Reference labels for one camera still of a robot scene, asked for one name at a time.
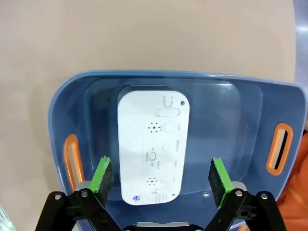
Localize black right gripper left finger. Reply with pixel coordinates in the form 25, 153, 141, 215
35, 156, 123, 231

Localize white digital clock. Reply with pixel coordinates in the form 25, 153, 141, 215
117, 89, 191, 206

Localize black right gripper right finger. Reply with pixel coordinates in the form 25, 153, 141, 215
203, 157, 287, 231

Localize orange cloth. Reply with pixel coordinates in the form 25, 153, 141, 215
276, 131, 308, 231

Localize green patterned object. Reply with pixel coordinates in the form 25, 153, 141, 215
0, 204, 16, 231

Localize blue plastic basket orange handles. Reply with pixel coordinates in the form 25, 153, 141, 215
50, 69, 308, 231

